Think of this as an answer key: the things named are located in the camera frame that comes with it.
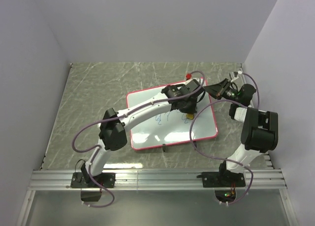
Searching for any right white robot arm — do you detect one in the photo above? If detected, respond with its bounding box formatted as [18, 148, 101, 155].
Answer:
[199, 79, 279, 188]

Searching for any yellow bone-shaped eraser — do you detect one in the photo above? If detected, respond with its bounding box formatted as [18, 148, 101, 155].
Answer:
[186, 114, 194, 120]

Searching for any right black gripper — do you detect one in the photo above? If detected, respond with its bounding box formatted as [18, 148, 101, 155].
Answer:
[205, 79, 239, 104]

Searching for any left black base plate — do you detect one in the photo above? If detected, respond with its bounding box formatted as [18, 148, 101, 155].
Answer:
[70, 172, 116, 189]

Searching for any pink framed whiteboard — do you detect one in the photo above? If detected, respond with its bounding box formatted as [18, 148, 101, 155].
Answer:
[126, 85, 218, 151]

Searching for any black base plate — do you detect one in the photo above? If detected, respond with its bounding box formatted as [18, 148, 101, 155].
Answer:
[70, 172, 116, 189]
[197, 172, 246, 188]

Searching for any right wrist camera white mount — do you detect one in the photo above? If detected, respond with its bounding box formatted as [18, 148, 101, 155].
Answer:
[229, 71, 243, 82]

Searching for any aluminium mounting rail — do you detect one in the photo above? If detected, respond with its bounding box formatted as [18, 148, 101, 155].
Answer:
[27, 169, 287, 191]

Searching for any left wrist camera red cap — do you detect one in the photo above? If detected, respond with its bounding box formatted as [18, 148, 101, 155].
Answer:
[186, 73, 192, 80]

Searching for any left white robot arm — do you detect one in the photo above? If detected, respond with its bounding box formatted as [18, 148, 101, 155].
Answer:
[81, 79, 205, 188]

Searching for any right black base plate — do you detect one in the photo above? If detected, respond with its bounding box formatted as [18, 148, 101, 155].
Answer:
[197, 172, 246, 188]

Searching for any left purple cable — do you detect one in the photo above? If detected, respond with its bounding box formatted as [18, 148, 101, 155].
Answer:
[71, 70, 210, 209]

